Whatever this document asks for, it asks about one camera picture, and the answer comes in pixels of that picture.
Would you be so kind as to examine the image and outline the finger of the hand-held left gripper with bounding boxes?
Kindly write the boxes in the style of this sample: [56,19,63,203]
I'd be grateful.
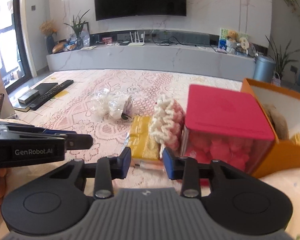
[42,129,77,136]
[65,134,94,152]

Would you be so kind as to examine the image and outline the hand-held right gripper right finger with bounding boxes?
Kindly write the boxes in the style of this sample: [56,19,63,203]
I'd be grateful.
[162,147,248,198]

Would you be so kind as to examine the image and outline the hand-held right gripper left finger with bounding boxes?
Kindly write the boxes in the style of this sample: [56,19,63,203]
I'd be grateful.
[49,146,132,199]

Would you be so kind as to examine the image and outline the yellow snack packet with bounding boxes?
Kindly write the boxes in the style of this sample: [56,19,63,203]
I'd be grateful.
[129,116,163,161]

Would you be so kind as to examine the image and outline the orange cardboard box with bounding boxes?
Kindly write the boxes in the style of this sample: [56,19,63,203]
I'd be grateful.
[241,78,300,179]

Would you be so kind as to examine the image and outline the brown plush toy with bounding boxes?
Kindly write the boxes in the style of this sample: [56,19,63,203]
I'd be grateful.
[262,104,289,140]

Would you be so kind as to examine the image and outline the clear bag with orange item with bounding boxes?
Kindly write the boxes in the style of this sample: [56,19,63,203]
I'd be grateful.
[134,160,165,172]

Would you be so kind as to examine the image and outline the black remote control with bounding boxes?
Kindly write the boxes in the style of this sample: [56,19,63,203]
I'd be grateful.
[29,79,74,111]

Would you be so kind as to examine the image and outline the cream pink crocheted item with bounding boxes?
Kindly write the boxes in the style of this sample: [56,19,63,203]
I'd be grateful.
[150,95,187,153]

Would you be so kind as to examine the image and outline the black notebook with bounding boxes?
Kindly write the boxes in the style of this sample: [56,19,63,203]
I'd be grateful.
[14,82,59,112]

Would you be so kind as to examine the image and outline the small grey box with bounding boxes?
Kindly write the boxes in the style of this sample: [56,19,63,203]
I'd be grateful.
[17,90,40,104]

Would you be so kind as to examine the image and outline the crumpled clear plastic bag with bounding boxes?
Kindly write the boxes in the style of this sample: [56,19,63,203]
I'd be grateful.
[91,89,133,120]

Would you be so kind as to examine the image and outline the lace tablecloth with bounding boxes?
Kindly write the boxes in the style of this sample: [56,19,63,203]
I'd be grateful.
[7,69,243,180]

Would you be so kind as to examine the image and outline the red box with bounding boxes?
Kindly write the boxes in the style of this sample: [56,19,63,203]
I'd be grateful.
[181,84,276,173]

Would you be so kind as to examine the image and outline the brown bread loaf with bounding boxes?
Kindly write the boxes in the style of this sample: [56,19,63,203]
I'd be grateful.
[52,42,65,54]

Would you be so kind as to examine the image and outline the blue snack bag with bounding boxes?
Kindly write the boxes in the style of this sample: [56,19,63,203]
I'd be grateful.
[65,39,78,51]

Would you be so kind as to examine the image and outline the dried flowers in vase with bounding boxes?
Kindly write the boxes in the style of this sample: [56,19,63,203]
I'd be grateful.
[39,20,58,54]

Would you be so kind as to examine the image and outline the green potted plant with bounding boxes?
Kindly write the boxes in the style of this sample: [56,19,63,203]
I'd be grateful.
[64,9,90,48]

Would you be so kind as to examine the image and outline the grey marble tv console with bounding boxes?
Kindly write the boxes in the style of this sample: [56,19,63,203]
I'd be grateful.
[46,42,256,76]

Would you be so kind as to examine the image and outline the glass balcony door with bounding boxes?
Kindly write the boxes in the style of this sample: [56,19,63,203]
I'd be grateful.
[0,0,32,88]

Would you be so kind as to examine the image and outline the white router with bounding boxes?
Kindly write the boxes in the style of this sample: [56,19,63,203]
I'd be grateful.
[128,31,145,47]

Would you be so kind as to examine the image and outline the cream dotted cushion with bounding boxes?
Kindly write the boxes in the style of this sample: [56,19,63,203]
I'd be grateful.
[0,119,300,239]

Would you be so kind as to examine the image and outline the grey trash can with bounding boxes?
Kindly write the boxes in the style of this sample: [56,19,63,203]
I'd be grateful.
[252,56,276,83]

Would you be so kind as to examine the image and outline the brown teddy bear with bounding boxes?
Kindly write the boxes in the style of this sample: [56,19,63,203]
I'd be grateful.
[226,30,239,53]

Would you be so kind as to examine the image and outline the long-leaf floor plant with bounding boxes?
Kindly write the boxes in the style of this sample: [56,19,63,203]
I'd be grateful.
[265,35,299,80]

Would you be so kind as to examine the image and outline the hanging vine plant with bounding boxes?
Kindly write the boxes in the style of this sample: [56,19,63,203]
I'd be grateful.
[276,0,300,34]

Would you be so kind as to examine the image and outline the black cables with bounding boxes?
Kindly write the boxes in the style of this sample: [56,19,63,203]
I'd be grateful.
[152,33,188,46]

